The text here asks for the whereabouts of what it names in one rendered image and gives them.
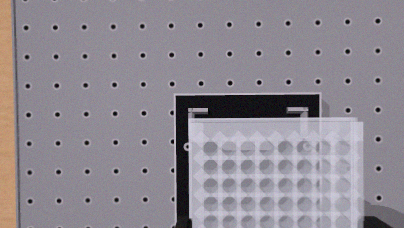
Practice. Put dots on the grey perforated base plate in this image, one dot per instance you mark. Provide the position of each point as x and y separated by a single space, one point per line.
94 84

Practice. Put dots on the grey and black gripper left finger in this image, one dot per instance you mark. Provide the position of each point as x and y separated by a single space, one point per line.
183 222

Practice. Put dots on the white well plate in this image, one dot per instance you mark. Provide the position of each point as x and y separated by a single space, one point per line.
262 172

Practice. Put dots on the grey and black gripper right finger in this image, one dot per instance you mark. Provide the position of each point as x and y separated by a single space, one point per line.
374 222

